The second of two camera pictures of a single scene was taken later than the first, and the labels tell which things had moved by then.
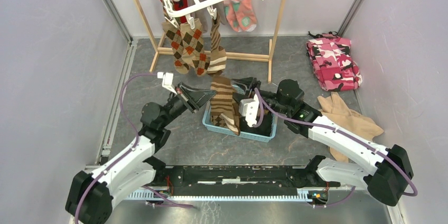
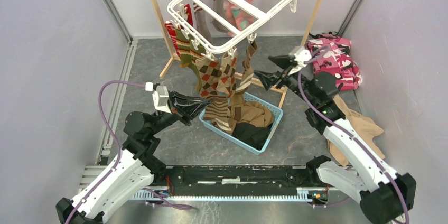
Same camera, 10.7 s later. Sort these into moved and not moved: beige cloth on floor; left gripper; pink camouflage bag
Moved: left gripper
Not moved: beige cloth on floor; pink camouflage bag
